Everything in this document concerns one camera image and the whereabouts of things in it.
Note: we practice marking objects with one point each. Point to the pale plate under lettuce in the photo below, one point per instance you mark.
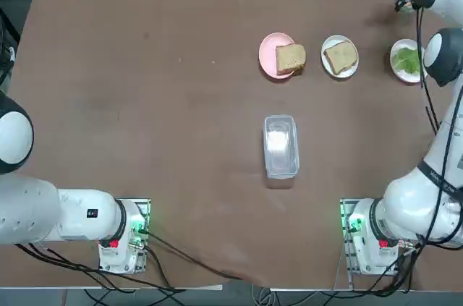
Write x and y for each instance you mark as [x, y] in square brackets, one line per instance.
[398, 71]

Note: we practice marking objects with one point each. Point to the pink plate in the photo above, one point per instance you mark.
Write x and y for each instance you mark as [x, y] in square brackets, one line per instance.
[267, 56]

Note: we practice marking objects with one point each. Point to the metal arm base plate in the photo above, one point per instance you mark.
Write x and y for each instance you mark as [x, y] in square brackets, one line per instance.
[345, 219]
[143, 212]

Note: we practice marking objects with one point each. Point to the green bowl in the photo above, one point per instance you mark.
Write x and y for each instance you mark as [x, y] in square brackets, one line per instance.
[407, 8]

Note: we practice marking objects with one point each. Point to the brown bread slice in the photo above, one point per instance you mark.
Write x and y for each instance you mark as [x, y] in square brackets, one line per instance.
[340, 57]
[290, 60]

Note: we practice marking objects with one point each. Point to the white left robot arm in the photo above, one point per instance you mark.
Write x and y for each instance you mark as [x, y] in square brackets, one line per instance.
[36, 212]

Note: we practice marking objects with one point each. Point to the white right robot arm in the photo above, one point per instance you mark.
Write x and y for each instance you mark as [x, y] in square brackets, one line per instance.
[408, 208]

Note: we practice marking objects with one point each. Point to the green lettuce leaf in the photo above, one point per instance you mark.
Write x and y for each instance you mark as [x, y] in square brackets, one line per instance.
[407, 60]

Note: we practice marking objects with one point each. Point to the white plate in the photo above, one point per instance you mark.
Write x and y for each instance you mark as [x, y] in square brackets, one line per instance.
[327, 67]

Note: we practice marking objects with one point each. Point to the clear plastic container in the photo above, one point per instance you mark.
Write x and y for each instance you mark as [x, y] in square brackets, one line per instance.
[280, 147]

